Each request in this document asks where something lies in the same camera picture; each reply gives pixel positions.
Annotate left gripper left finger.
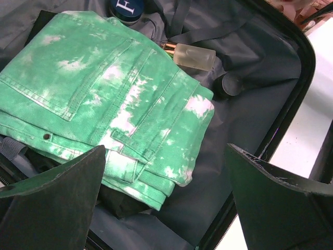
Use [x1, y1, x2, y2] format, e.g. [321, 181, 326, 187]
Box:
[1, 146, 106, 249]

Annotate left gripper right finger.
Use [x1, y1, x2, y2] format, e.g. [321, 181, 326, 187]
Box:
[225, 144, 332, 249]

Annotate black drawstring shorts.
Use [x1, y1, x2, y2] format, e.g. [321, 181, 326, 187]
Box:
[24, 148, 150, 218]

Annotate green cloth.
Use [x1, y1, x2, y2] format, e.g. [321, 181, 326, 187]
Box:
[1, 11, 214, 210]

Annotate small beige bottle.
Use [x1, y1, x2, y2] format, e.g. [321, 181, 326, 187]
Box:
[159, 42, 216, 71]

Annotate pink patterned cloth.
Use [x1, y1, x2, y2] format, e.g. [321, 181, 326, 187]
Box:
[267, 0, 332, 26]

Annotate dark blue round tin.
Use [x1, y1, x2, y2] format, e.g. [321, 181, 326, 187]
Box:
[109, 0, 144, 26]

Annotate black round cap container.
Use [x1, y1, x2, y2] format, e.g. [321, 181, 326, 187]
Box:
[213, 72, 243, 100]

